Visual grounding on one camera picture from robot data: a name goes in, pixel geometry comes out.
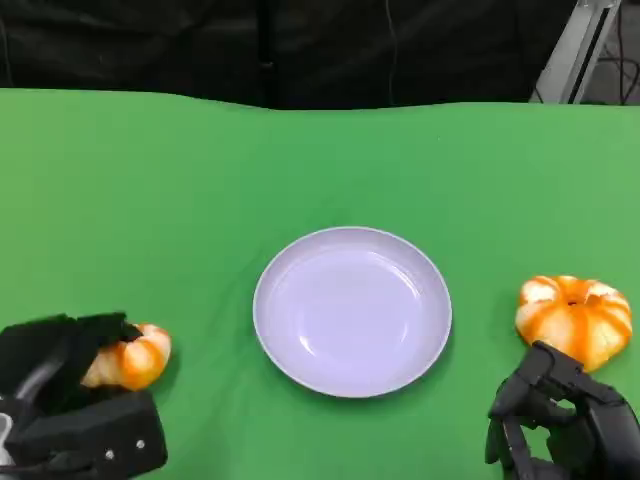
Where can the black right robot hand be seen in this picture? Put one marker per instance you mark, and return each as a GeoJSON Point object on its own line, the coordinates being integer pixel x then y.
{"type": "Point", "coordinates": [600, 425]}

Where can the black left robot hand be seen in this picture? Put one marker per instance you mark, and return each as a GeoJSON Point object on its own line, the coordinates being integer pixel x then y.
{"type": "Point", "coordinates": [60, 425]}

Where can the orange white toy bread roll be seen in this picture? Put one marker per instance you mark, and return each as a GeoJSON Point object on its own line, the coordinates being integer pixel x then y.
{"type": "Point", "coordinates": [570, 320]}
{"type": "Point", "coordinates": [140, 360]}

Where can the lilac plate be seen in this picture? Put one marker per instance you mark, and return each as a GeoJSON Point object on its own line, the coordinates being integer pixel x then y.
{"type": "Point", "coordinates": [350, 310]}

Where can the green table cloth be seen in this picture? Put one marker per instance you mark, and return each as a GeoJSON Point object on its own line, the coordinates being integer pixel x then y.
{"type": "Point", "coordinates": [150, 200]}

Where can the aluminium frame post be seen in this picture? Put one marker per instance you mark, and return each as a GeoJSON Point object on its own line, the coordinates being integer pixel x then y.
{"type": "Point", "coordinates": [575, 50]}

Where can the black curtain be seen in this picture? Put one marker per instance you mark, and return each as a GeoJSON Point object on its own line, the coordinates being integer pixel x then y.
{"type": "Point", "coordinates": [150, 45]}

